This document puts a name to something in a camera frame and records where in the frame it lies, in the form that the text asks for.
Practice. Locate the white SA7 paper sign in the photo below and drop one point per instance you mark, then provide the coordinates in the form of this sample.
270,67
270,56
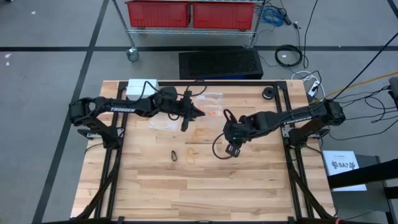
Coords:
340,158

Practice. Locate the black aluminium table frame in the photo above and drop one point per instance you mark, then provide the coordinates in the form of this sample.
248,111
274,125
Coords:
242,83

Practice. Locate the grey device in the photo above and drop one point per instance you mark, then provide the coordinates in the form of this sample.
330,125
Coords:
394,90

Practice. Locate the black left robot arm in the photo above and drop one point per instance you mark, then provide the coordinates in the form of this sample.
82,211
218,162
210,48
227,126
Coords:
102,104

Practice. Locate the yellow rubber band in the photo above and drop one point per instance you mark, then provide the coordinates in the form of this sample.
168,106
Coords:
187,157
196,135

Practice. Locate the wide black rubber band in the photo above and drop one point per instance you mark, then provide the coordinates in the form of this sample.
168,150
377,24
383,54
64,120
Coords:
174,160

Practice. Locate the swivel caster wheel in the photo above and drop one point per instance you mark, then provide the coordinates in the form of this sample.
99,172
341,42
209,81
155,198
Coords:
133,55

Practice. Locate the black metal beam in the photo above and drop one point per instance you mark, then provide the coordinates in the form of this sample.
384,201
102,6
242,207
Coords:
363,174

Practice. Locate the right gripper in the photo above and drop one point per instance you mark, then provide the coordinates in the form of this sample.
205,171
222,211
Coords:
237,130

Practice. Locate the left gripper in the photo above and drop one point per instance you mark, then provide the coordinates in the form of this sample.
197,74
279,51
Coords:
177,110

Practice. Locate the red plastic bin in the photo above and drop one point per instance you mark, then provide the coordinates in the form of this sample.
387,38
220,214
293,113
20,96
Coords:
224,15
155,14

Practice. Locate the white power strip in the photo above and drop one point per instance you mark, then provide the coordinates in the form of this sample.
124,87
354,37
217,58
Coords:
313,90

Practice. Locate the orange rubber band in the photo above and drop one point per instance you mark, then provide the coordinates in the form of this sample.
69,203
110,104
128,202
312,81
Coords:
214,114
209,112

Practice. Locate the grey side cabinet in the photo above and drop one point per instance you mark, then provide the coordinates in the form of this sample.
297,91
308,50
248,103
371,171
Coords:
357,205

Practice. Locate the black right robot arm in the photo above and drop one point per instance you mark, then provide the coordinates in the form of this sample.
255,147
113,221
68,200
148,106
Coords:
273,119

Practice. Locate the black power adapter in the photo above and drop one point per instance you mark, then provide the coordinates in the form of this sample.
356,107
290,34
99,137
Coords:
286,18

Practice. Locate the white cardboard box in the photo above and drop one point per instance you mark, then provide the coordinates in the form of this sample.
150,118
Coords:
133,90

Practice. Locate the small round spool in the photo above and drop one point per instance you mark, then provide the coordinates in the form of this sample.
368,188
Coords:
264,93

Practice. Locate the black perforated computer case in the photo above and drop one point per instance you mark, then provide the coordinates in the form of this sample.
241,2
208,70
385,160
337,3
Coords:
220,63

